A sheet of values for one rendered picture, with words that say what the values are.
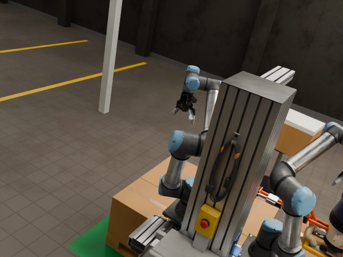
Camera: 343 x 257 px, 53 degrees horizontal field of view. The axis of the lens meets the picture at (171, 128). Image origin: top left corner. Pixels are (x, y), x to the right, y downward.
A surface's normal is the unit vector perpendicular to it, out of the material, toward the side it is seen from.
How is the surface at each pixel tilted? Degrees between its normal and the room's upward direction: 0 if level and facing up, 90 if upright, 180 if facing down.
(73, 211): 0
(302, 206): 83
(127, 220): 90
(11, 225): 0
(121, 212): 90
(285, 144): 90
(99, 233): 0
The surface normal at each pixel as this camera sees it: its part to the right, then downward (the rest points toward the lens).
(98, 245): 0.19, -0.87
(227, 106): -0.51, 0.30
